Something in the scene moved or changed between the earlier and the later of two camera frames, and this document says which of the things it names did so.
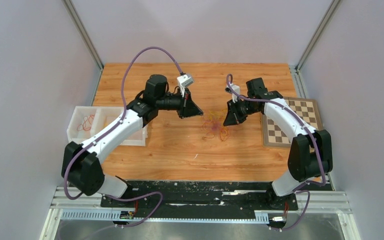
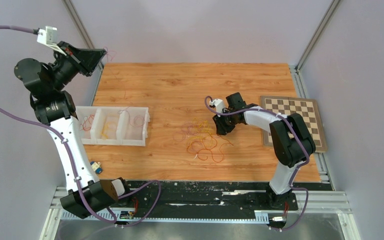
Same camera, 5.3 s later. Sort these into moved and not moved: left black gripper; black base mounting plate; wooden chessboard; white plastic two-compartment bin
Moved: left black gripper
Not moved: white plastic two-compartment bin; black base mounting plate; wooden chessboard
